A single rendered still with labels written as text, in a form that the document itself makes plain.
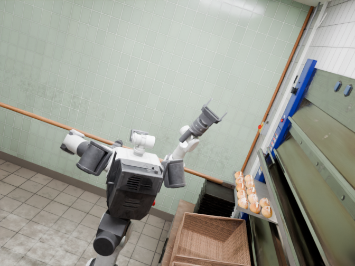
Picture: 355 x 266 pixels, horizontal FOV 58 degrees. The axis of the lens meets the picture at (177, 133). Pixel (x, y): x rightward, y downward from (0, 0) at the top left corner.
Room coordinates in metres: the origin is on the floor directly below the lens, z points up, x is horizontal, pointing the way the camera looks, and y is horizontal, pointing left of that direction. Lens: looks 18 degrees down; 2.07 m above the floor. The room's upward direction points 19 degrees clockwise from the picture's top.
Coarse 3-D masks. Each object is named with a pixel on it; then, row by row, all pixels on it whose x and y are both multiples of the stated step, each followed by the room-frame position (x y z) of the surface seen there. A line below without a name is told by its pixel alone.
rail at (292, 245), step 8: (264, 160) 2.02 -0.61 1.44; (272, 184) 1.65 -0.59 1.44; (280, 200) 1.48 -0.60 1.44; (280, 208) 1.38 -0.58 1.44; (288, 224) 1.26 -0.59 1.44; (288, 232) 1.19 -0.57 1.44; (288, 240) 1.14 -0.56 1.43; (296, 248) 1.09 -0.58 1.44; (296, 256) 1.03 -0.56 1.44; (296, 264) 1.00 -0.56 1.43
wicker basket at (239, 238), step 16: (192, 224) 2.26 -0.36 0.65; (208, 224) 2.26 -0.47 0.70; (224, 224) 2.25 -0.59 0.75; (240, 224) 2.25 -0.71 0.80; (176, 240) 2.02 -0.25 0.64; (192, 240) 2.15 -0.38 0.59; (208, 240) 2.22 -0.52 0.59; (224, 240) 2.25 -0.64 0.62; (240, 240) 2.05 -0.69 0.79; (176, 256) 1.73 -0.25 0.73; (192, 256) 1.96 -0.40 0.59; (208, 256) 2.02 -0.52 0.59; (224, 256) 2.08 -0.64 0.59; (240, 256) 1.89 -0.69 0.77
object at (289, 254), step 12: (264, 168) 1.93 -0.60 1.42; (276, 168) 2.07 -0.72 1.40; (276, 180) 1.82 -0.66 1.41; (288, 192) 1.73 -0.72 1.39; (288, 204) 1.54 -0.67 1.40; (276, 216) 1.36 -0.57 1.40; (288, 216) 1.39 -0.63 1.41; (300, 216) 1.47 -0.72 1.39; (300, 228) 1.33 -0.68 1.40; (300, 240) 1.21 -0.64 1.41; (312, 240) 1.28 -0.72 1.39; (288, 252) 1.09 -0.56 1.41; (300, 252) 1.11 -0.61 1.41; (312, 252) 1.17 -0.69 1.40; (312, 264) 1.07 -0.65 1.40; (324, 264) 1.12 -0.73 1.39
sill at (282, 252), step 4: (272, 224) 1.77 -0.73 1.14; (276, 224) 1.72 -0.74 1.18; (276, 228) 1.68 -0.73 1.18; (276, 232) 1.65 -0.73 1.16; (280, 232) 1.64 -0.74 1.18; (276, 236) 1.62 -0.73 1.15; (280, 236) 1.59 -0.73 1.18; (276, 240) 1.60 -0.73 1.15; (280, 240) 1.56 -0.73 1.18; (280, 244) 1.53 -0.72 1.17; (280, 248) 1.51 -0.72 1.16; (284, 248) 1.49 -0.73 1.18; (280, 252) 1.49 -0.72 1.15; (284, 252) 1.45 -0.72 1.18; (284, 256) 1.42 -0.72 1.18; (284, 260) 1.40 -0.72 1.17; (288, 260) 1.39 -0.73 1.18; (284, 264) 1.38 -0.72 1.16; (288, 264) 1.36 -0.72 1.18
